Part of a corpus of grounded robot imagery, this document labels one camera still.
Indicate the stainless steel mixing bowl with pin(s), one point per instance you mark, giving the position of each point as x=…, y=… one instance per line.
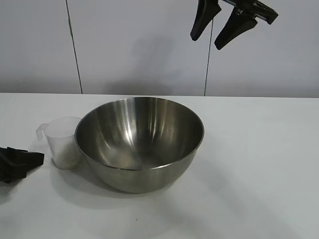
x=139, y=139

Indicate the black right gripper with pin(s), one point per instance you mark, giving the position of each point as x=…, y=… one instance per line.
x=261, y=11

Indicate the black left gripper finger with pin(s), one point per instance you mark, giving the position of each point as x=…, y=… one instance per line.
x=12, y=176
x=22, y=159

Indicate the white rice grains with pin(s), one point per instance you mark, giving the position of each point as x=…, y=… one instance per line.
x=66, y=163

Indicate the clear plastic measuring cup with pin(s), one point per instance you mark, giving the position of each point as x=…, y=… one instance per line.
x=61, y=134

